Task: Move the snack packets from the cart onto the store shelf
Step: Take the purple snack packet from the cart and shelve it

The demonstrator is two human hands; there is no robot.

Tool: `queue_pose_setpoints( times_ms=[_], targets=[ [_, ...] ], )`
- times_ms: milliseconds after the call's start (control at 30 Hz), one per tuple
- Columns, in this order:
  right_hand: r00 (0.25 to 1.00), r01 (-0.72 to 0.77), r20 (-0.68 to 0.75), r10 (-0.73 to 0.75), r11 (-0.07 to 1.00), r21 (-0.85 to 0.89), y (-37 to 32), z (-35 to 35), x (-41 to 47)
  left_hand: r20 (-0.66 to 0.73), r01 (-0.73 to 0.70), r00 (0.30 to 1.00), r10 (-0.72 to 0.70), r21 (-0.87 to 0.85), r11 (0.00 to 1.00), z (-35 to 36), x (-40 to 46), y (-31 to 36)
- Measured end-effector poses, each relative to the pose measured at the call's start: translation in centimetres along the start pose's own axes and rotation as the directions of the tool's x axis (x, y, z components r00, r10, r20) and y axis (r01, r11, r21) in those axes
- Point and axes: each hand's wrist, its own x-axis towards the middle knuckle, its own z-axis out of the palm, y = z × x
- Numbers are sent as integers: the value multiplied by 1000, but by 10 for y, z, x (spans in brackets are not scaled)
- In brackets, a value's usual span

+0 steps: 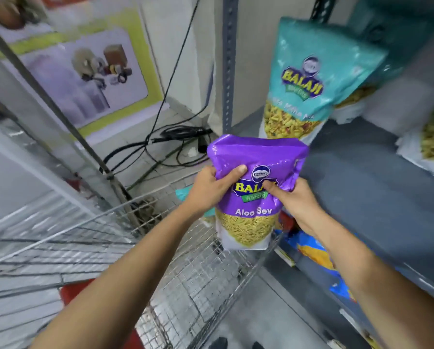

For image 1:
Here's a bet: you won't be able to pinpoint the person's left hand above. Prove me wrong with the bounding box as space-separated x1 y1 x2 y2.
182 164 248 219

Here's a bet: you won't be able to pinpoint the person's right hand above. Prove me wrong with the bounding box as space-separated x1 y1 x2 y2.
262 177 324 237

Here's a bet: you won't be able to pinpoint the purple snack packet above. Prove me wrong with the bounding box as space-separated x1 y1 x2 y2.
207 134 310 251

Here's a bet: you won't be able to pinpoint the person's left forearm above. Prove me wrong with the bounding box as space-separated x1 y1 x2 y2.
30 201 207 349

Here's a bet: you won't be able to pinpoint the person's right forearm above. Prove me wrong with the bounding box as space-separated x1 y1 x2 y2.
297 209 434 349

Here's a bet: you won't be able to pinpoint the red snack packet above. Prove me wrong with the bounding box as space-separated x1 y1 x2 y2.
277 211 297 233

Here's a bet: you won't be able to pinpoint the small teal packet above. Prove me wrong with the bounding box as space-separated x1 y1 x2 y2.
175 185 217 219

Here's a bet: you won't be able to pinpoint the white shelf price label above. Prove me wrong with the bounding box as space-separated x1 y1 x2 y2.
274 246 297 268

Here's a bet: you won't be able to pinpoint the blue snack packet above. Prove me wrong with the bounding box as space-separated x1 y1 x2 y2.
275 229 357 303

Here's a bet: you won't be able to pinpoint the grey metal shelf rack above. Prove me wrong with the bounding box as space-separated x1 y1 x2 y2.
222 0 434 349

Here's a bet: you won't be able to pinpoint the large teal snack packet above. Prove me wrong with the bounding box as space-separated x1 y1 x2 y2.
258 16 389 146

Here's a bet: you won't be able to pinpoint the red cart seat flap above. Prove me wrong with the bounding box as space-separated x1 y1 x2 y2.
59 278 145 349

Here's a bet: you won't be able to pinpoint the black cables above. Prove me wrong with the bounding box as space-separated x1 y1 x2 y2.
100 0 215 175

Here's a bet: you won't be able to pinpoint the wire shopping cart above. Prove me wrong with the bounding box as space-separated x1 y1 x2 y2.
0 170 284 349

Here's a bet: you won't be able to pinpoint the wall poster with green border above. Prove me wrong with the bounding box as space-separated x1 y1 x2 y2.
0 0 165 139

